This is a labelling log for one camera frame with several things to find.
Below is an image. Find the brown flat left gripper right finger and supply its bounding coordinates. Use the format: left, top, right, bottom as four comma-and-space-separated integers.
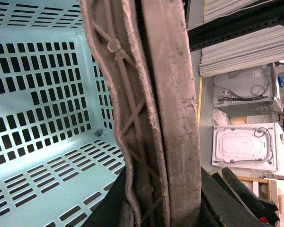
142, 0, 201, 227

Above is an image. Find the brown lattice left gripper left finger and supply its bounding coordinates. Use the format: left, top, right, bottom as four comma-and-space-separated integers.
80, 0, 170, 227

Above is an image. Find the light blue plastic basket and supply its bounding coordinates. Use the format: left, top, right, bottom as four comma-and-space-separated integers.
0, 0, 124, 227

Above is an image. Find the black perforated metal beam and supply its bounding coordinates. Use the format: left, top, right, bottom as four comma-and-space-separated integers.
188, 17, 284, 52

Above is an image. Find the stack of white panels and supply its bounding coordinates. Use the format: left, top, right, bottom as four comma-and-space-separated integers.
199, 25, 284, 77

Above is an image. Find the upper white appliance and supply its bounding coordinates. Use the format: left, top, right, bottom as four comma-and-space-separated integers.
213, 63, 283, 118

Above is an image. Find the white appliance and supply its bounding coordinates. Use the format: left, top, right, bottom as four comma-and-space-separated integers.
213, 63, 283, 118
211, 122, 284, 176

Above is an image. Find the lower white appliance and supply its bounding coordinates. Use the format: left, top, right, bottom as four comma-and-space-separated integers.
211, 122, 284, 176

